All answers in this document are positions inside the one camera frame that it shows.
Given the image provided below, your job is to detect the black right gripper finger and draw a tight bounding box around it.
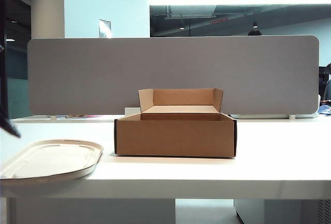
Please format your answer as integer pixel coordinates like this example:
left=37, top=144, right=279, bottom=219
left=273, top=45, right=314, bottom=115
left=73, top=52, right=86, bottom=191
left=0, top=94, right=22, bottom=139

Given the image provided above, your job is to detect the beige oval pulp lid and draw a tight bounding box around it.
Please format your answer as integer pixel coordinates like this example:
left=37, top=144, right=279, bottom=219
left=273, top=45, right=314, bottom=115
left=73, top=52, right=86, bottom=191
left=0, top=138, right=104, bottom=181

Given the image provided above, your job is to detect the brown cardboard box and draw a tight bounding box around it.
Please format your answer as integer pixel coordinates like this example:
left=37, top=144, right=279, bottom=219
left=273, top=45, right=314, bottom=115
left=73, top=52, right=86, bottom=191
left=114, top=87, right=237, bottom=158

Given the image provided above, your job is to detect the grey desk divider panel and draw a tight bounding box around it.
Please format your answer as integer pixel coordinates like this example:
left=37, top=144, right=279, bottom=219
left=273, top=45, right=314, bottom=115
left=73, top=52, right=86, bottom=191
left=27, top=35, right=321, bottom=117

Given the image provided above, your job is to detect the bright ceiling light strip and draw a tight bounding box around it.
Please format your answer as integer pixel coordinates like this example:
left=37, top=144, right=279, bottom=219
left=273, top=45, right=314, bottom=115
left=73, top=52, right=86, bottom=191
left=149, top=0, right=331, bottom=6

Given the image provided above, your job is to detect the blue patterned cloth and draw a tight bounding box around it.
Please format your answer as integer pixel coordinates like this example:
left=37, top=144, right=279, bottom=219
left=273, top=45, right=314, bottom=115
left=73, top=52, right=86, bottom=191
left=318, top=104, right=331, bottom=116

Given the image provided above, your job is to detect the wall poster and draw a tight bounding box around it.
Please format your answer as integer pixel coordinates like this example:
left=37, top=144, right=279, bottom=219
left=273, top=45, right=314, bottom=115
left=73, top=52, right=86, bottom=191
left=98, top=19, right=112, bottom=38

